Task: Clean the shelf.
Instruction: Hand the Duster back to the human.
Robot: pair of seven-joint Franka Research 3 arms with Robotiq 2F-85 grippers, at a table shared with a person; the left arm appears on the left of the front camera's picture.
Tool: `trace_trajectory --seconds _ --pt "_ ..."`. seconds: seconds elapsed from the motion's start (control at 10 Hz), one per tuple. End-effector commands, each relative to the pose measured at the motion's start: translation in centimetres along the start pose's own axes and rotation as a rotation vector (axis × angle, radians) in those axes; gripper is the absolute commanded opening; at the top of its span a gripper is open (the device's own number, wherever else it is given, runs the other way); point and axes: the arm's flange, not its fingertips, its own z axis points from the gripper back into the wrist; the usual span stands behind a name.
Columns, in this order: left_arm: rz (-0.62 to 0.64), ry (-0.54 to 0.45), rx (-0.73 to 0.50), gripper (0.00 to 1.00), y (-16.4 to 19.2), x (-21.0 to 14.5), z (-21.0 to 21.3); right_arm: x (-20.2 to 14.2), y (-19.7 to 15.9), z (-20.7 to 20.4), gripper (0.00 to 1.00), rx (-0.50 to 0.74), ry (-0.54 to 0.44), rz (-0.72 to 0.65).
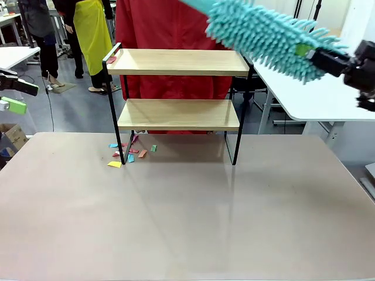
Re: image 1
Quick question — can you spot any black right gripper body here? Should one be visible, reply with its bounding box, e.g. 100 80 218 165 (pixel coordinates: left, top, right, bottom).
344 39 375 112

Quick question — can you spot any teal chenille duster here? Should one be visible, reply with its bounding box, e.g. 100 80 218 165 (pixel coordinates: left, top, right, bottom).
180 0 349 85

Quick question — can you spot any cardboard box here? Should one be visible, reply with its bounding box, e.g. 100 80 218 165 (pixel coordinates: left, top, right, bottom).
0 122 29 160

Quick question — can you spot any white table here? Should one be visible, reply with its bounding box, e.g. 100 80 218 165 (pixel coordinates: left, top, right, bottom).
0 46 41 71
248 61 375 144

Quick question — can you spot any green floor mat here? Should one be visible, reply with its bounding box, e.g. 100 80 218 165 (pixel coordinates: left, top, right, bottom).
48 81 77 95

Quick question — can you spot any figure in dark clothes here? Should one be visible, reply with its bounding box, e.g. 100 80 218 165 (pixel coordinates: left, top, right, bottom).
18 0 67 88

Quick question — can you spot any black stand pole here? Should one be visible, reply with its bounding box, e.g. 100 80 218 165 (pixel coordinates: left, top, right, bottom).
310 0 323 23

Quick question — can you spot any background work desk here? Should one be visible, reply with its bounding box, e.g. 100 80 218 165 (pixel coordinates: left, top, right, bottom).
0 13 23 46

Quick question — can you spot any figure in yellow apron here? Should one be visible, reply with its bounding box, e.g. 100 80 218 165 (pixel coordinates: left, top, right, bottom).
52 0 114 96

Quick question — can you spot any person in red jacket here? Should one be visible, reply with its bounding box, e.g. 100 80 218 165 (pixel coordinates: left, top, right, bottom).
115 0 244 135

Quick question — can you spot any grey metal rail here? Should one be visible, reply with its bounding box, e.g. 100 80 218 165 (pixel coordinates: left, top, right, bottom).
359 163 375 203

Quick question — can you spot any two-tier wooden shelf black frame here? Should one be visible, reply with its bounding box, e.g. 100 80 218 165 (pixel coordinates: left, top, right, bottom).
102 42 255 166

